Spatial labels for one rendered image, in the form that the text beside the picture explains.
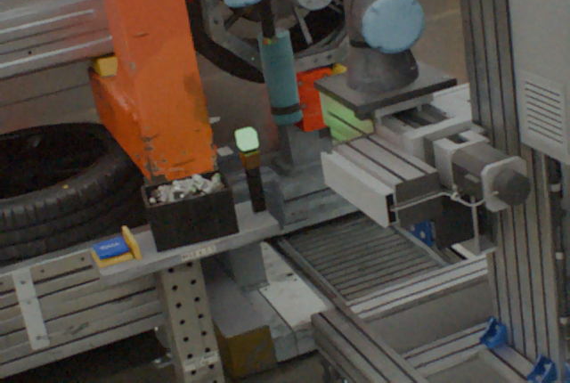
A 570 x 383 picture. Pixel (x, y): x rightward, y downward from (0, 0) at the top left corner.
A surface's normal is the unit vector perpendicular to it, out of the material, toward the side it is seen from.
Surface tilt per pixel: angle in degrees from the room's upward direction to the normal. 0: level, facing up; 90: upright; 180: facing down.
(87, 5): 90
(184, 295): 90
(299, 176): 0
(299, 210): 90
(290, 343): 90
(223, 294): 0
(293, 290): 0
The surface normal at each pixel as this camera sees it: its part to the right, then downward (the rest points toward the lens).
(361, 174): -0.15, -0.92
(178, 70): 0.36, 0.30
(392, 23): 0.17, 0.47
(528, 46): -0.91, 0.28
